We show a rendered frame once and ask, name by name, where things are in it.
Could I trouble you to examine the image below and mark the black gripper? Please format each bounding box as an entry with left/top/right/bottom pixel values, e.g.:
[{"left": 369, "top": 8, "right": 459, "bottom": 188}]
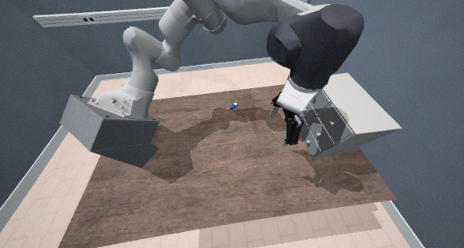
[{"left": 270, "top": 92, "right": 303, "bottom": 147}]

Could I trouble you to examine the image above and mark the grey chest of drawers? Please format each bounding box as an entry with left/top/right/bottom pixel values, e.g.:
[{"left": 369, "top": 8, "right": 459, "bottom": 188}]
[{"left": 300, "top": 73, "right": 402, "bottom": 158}]

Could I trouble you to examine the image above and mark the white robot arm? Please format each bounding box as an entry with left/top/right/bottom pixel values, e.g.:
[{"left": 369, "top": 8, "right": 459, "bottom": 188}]
[{"left": 88, "top": 0, "right": 364, "bottom": 119}]

